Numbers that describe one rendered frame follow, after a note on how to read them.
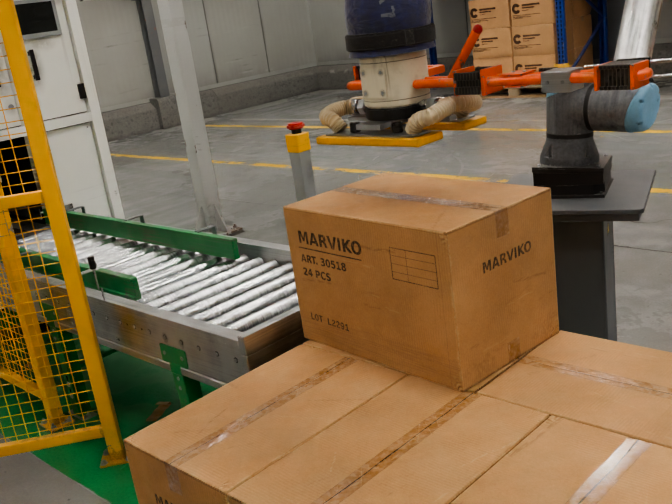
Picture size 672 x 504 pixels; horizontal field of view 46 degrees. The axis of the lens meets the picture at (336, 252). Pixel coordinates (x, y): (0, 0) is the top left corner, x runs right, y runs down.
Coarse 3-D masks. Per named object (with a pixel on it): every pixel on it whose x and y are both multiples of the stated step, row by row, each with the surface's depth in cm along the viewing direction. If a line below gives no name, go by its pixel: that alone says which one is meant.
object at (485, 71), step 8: (456, 72) 186; (464, 72) 183; (472, 72) 182; (480, 72) 181; (488, 72) 182; (496, 72) 185; (456, 80) 185; (464, 80) 184; (472, 80) 183; (480, 80) 182; (456, 88) 186; (464, 88) 184; (472, 88) 183; (480, 88) 182; (488, 88) 183; (496, 88) 185
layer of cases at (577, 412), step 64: (256, 384) 209; (320, 384) 204; (384, 384) 199; (512, 384) 190; (576, 384) 186; (640, 384) 182; (128, 448) 190; (192, 448) 182; (256, 448) 178; (320, 448) 174; (384, 448) 171; (448, 448) 167; (512, 448) 165; (576, 448) 161; (640, 448) 158
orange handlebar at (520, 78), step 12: (432, 72) 219; (516, 72) 179; (528, 72) 177; (540, 72) 177; (588, 72) 165; (648, 72) 158; (348, 84) 211; (360, 84) 208; (420, 84) 195; (432, 84) 192; (444, 84) 190; (492, 84) 181; (504, 84) 179; (516, 84) 177; (528, 84) 175
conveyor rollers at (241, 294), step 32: (96, 256) 352; (128, 256) 343; (160, 256) 335; (192, 256) 333; (160, 288) 294; (192, 288) 291; (224, 288) 290; (256, 288) 279; (288, 288) 276; (224, 320) 257; (256, 320) 254
